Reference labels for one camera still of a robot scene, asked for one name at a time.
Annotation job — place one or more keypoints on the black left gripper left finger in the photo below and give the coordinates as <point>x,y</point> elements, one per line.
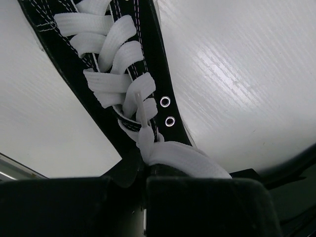
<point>70,207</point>

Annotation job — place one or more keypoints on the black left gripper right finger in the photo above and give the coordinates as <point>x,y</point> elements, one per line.
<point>189,207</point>

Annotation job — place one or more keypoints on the black canvas sneaker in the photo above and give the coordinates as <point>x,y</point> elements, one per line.
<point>111,55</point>

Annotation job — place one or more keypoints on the black leather loafer centre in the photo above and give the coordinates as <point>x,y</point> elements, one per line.
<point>284,173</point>

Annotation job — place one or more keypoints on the aluminium mounting rail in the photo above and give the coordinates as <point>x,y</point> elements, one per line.
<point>11,170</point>

